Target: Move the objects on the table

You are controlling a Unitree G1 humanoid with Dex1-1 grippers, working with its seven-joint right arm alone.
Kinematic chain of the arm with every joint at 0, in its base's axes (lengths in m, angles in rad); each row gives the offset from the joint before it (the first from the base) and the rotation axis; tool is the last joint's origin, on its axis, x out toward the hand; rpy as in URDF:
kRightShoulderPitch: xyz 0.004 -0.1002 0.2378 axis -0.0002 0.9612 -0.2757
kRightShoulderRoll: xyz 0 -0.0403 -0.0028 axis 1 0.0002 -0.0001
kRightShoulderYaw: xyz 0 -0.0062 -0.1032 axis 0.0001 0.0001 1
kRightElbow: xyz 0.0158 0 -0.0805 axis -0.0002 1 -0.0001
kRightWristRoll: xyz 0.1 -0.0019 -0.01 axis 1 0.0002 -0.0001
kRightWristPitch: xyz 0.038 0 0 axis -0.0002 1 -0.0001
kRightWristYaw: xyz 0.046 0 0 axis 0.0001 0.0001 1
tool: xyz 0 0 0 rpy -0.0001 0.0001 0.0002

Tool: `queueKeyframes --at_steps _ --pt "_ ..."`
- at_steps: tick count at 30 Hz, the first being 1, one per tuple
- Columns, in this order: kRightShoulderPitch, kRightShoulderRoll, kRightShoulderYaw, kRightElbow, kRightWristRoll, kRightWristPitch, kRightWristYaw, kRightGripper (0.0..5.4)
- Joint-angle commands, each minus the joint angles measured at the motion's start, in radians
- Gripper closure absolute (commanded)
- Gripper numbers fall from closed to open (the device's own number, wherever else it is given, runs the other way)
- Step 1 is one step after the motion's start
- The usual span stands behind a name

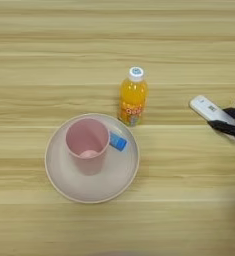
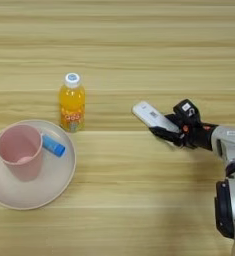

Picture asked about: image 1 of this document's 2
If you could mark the pink plastic cup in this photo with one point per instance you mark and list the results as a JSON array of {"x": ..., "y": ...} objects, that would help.
[{"x": 87, "y": 164}]

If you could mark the blue glue stick tube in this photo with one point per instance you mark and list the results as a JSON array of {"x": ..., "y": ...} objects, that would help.
[{"x": 119, "y": 142}]

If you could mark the orange juice bottle white cap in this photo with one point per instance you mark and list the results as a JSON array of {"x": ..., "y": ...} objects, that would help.
[{"x": 133, "y": 96}]

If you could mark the beige round plate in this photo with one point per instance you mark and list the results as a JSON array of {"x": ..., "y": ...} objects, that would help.
[{"x": 89, "y": 190}]

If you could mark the white rectangular device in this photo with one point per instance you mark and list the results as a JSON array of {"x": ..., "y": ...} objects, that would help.
[{"x": 204, "y": 106}]

